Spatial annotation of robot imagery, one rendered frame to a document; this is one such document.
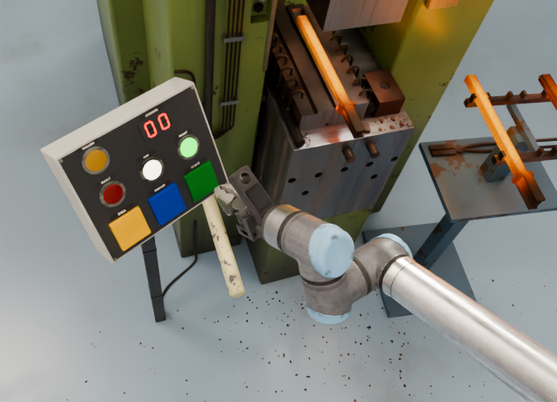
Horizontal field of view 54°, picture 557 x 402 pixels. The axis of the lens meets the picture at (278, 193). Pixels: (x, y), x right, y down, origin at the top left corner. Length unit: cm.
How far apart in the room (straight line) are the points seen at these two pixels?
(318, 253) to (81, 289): 148
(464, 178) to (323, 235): 95
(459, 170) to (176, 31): 101
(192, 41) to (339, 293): 70
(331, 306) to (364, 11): 65
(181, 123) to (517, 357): 80
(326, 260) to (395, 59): 88
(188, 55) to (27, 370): 133
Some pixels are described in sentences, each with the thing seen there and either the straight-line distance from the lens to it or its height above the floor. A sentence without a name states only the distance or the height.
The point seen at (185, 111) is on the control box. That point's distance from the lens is 124.
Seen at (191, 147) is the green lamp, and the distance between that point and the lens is 126.
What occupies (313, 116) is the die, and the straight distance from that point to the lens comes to 151.
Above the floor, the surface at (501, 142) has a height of 99.
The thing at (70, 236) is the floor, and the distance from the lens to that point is 243.
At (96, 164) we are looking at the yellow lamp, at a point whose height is 116.
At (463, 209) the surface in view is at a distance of 179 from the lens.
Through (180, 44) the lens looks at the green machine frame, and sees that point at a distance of 138.
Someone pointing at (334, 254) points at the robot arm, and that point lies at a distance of 100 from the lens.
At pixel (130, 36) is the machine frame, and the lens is 193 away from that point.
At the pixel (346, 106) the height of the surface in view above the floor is 101.
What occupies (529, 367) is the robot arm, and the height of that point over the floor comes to 130.
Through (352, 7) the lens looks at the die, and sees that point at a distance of 128.
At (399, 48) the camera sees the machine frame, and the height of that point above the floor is 103.
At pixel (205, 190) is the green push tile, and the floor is 99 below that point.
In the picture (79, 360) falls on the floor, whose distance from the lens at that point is 222.
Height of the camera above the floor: 209
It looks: 56 degrees down
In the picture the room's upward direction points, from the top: 13 degrees clockwise
